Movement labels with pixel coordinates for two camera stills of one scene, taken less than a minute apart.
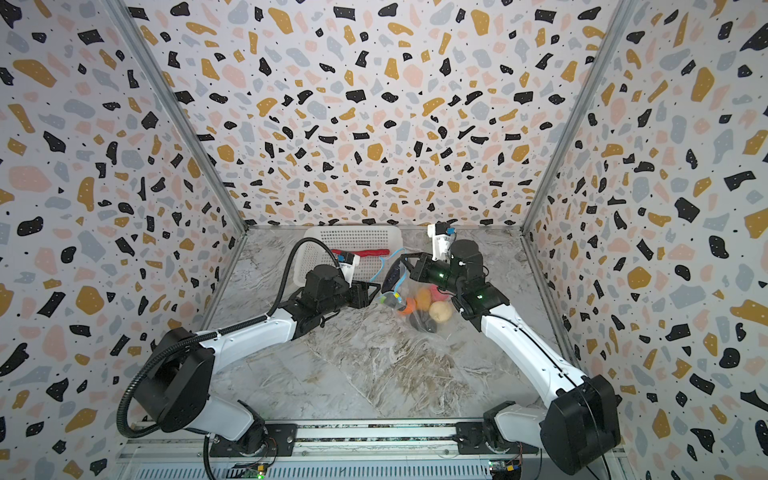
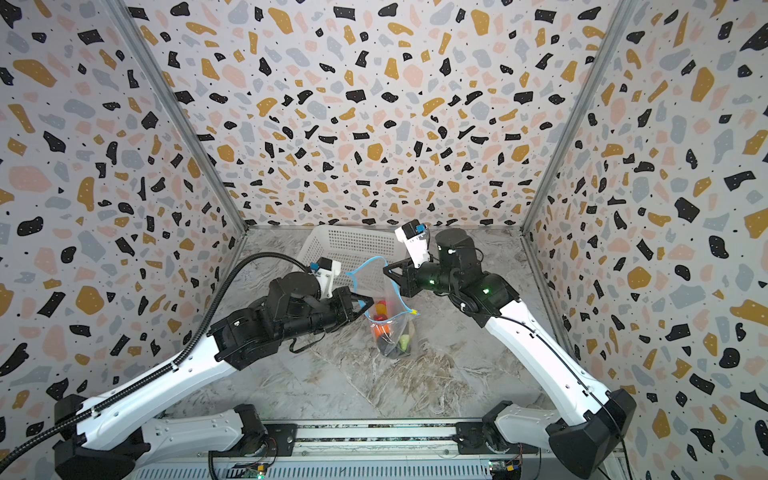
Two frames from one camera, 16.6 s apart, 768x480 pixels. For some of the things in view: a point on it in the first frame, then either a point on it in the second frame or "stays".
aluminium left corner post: (190, 125) stays
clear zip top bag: (429, 317) to (394, 326)
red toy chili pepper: (363, 253) to (381, 317)
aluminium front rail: (388, 449) stays
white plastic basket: (351, 238) stays
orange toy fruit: (410, 306) to (380, 329)
